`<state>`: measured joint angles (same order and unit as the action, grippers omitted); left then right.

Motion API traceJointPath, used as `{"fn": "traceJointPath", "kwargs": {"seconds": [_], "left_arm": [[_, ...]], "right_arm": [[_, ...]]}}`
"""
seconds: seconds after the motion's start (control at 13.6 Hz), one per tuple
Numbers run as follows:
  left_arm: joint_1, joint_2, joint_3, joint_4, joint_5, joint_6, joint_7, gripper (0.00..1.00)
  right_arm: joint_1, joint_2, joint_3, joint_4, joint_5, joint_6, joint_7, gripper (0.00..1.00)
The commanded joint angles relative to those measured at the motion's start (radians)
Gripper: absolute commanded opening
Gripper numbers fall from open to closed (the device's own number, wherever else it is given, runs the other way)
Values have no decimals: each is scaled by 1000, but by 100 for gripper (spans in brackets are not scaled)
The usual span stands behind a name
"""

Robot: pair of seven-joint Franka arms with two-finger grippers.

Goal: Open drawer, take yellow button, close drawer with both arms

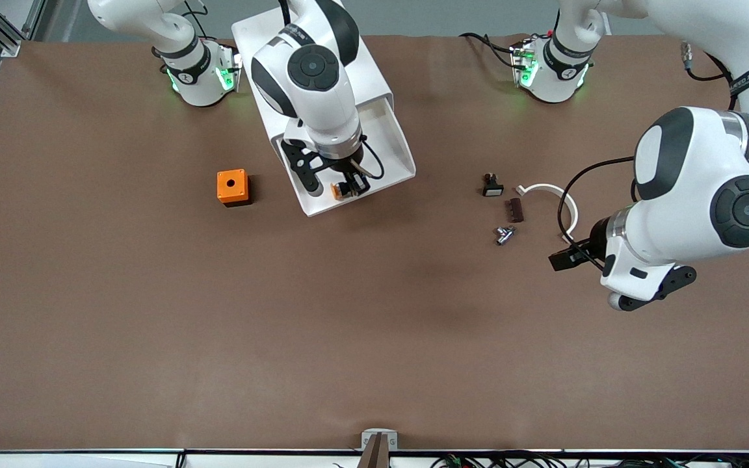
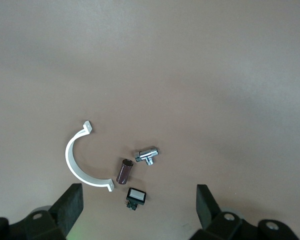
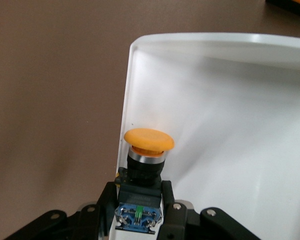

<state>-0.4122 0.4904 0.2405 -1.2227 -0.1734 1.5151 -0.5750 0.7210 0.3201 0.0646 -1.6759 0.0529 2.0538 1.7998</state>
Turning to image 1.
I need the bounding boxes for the white drawer cabinet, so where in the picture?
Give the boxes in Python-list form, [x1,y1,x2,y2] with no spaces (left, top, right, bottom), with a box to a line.
[231,8,393,196]

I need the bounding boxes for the orange box with hole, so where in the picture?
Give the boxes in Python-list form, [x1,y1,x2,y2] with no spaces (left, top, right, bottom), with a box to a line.
[217,169,252,208]

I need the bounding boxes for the brown wedge stick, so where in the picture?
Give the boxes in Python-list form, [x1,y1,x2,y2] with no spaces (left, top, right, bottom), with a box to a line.
[356,434,391,468]

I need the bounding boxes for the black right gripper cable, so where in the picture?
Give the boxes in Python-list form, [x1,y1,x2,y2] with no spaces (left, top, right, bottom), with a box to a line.
[358,133,386,181]

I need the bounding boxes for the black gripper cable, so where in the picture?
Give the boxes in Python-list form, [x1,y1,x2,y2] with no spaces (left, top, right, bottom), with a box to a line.
[358,133,386,181]
[557,156,637,244]

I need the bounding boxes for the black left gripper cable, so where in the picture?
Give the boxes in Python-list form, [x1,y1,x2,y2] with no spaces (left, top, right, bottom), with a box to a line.
[557,156,637,244]

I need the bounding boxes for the white curved bracket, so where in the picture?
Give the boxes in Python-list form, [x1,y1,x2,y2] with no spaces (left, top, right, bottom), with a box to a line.
[516,183,579,244]

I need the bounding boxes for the black base cable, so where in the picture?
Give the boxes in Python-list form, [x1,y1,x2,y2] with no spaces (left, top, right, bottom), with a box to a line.
[459,31,519,71]

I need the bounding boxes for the black cable grey connector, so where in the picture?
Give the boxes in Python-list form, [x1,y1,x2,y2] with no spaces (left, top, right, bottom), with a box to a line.
[680,40,739,111]

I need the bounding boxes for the black cable bundle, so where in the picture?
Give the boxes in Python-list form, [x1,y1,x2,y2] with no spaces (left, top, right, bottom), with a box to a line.
[430,452,749,468]

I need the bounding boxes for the grey metal bracket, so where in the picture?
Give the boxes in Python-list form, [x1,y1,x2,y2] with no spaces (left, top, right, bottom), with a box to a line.
[361,428,399,452]

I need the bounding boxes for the aluminium frame profile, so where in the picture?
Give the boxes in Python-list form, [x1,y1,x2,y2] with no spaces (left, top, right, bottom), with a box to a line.
[0,0,47,58]

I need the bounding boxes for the white table edge rail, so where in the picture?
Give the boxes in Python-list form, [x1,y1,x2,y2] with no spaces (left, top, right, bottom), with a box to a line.
[0,448,749,468]

